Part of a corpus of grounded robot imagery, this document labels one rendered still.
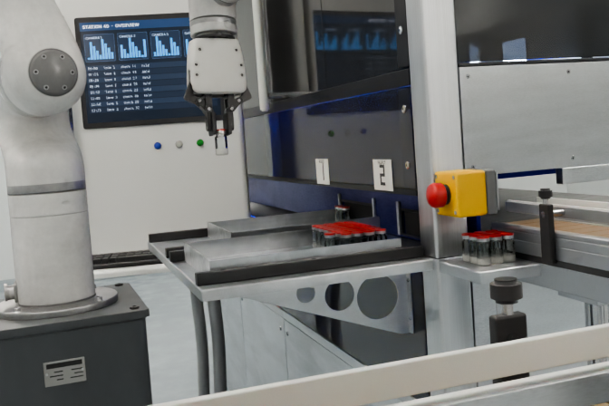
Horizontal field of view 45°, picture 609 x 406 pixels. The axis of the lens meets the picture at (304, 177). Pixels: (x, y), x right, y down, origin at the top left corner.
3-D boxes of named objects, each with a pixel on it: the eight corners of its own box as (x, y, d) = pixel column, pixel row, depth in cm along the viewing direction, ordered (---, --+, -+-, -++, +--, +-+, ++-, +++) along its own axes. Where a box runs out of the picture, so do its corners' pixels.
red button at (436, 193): (444, 205, 121) (443, 180, 121) (457, 207, 117) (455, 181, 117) (423, 207, 120) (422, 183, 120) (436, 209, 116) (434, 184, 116)
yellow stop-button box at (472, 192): (474, 210, 125) (471, 168, 125) (497, 214, 118) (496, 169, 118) (434, 215, 123) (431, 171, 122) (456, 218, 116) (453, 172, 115)
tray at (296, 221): (338, 222, 191) (337, 208, 190) (380, 232, 166) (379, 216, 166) (207, 236, 180) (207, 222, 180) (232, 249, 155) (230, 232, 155)
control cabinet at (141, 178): (249, 237, 233) (230, -14, 229) (253, 246, 214) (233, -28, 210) (85, 252, 227) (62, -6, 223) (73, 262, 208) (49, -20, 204)
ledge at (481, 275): (509, 262, 129) (509, 251, 129) (557, 273, 117) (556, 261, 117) (439, 271, 125) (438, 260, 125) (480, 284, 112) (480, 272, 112)
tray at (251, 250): (347, 241, 155) (346, 225, 154) (401, 257, 130) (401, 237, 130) (185, 260, 144) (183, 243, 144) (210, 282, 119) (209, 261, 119)
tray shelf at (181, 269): (332, 227, 195) (331, 220, 195) (473, 264, 129) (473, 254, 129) (148, 248, 180) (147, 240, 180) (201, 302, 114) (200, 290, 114)
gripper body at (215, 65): (235, 40, 139) (238, 99, 138) (181, 38, 135) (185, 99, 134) (246, 29, 132) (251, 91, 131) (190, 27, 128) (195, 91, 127)
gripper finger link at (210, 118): (210, 100, 134) (212, 136, 134) (193, 100, 133) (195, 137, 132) (215, 96, 131) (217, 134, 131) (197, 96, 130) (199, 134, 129)
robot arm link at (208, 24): (231, 29, 139) (232, 44, 139) (185, 27, 136) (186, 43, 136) (244, 16, 132) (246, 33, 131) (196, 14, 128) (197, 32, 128)
